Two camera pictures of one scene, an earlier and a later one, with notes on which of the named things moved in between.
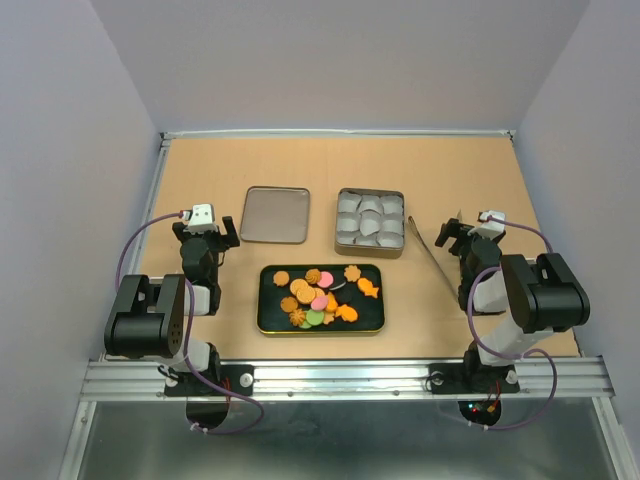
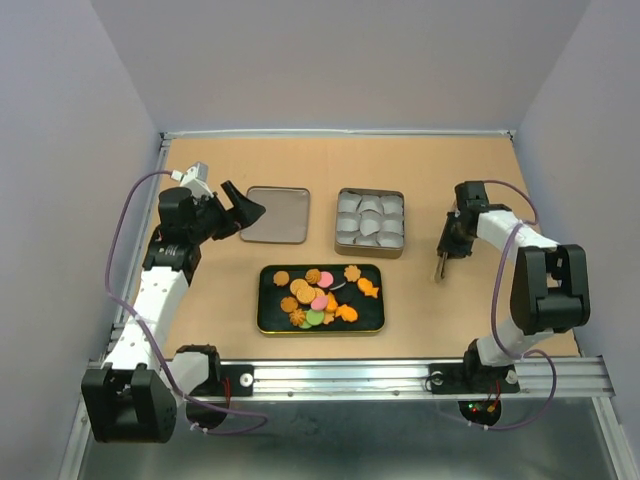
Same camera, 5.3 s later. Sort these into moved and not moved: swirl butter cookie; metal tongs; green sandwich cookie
Moved: metal tongs
Not moved: swirl butter cookie; green sandwich cookie
